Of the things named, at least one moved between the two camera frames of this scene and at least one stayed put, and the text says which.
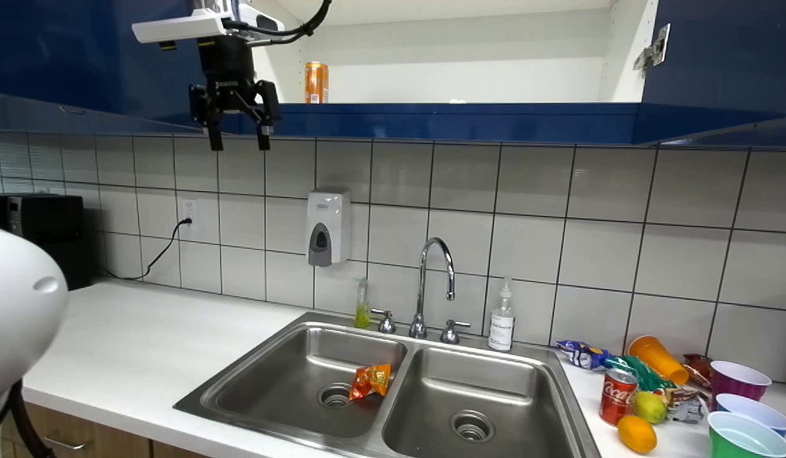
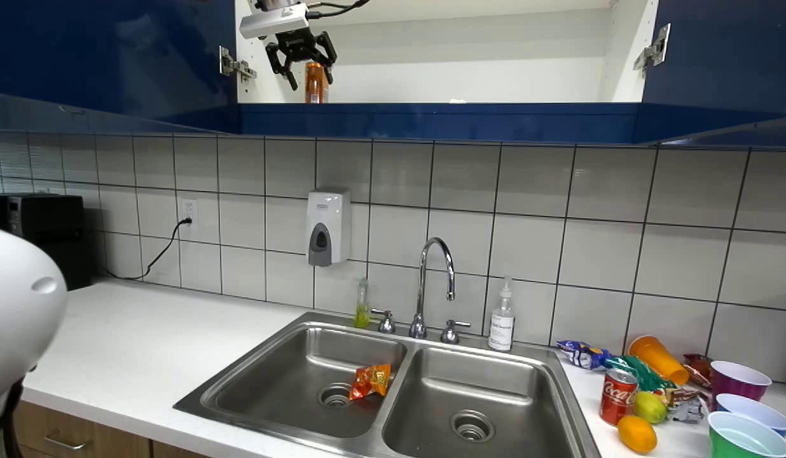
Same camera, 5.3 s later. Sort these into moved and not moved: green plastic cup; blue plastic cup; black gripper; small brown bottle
Moved: black gripper
Not moved: blue plastic cup; green plastic cup; small brown bottle
